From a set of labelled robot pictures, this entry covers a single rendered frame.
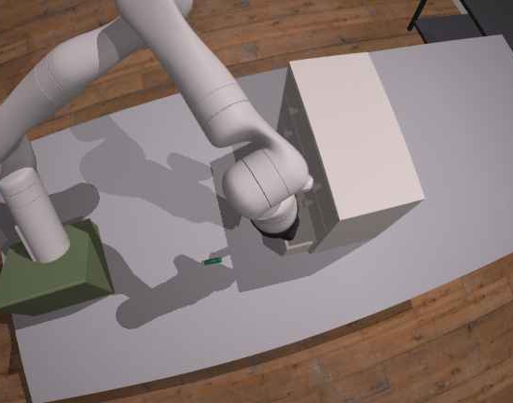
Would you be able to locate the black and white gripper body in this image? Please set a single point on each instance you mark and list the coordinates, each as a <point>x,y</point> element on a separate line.
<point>286,227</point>

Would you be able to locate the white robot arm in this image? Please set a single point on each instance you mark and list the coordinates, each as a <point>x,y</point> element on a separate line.
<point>267,178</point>

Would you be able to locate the white chest of drawers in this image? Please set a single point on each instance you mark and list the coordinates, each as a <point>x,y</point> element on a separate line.
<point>368,167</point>

